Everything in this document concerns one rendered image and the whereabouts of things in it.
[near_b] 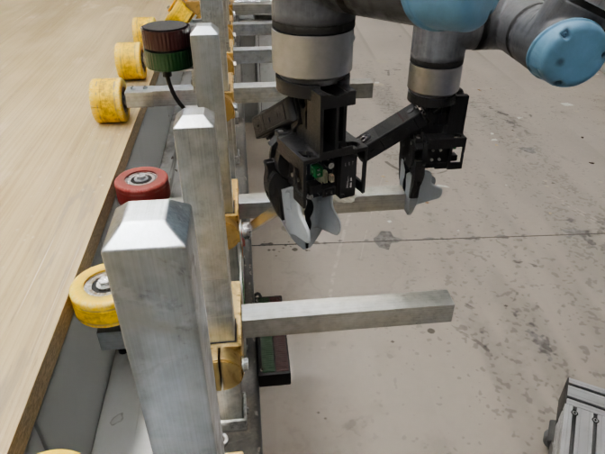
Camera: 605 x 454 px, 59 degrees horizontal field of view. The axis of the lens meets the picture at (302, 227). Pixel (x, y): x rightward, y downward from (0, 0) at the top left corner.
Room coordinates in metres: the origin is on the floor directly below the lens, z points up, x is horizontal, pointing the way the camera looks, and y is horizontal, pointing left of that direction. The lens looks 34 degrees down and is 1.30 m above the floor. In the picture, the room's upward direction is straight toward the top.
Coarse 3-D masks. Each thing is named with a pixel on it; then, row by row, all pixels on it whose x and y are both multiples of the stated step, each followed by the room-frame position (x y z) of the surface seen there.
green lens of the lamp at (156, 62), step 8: (144, 48) 0.68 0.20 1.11; (152, 56) 0.66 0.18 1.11; (160, 56) 0.66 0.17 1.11; (168, 56) 0.66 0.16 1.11; (176, 56) 0.66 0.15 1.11; (184, 56) 0.67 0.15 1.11; (152, 64) 0.66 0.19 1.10; (160, 64) 0.66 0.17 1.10; (168, 64) 0.66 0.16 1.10; (176, 64) 0.66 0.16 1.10; (184, 64) 0.67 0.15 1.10; (192, 64) 0.68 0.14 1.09
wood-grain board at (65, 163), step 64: (0, 0) 2.10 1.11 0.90; (64, 0) 2.10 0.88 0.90; (128, 0) 2.10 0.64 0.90; (0, 64) 1.32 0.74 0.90; (64, 64) 1.32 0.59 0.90; (0, 128) 0.92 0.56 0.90; (64, 128) 0.92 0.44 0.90; (128, 128) 0.92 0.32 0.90; (0, 192) 0.69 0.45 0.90; (64, 192) 0.69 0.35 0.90; (0, 256) 0.53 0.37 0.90; (64, 256) 0.53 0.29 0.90; (0, 320) 0.42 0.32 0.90; (64, 320) 0.43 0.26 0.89; (0, 384) 0.33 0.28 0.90; (0, 448) 0.27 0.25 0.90
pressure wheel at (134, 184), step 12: (132, 168) 0.75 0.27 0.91; (144, 168) 0.75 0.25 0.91; (156, 168) 0.75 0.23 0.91; (120, 180) 0.71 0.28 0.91; (132, 180) 0.72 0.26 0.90; (144, 180) 0.71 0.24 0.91; (156, 180) 0.71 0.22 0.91; (120, 192) 0.69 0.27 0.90; (132, 192) 0.68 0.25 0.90; (144, 192) 0.68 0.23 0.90; (156, 192) 0.69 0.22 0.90; (168, 192) 0.72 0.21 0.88
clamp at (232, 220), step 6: (234, 180) 0.78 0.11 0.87; (234, 186) 0.76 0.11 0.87; (234, 192) 0.74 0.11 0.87; (234, 198) 0.72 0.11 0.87; (234, 204) 0.70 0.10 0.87; (234, 210) 0.68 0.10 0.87; (228, 216) 0.67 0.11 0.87; (234, 216) 0.67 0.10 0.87; (228, 222) 0.65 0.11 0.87; (234, 222) 0.66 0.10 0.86; (228, 228) 0.65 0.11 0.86; (234, 228) 0.65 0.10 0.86; (228, 234) 0.65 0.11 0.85; (234, 234) 0.65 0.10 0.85; (228, 240) 0.65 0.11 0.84; (234, 240) 0.65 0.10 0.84; (228, 246) 0.65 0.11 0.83; (234, 246) 0.65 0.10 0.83
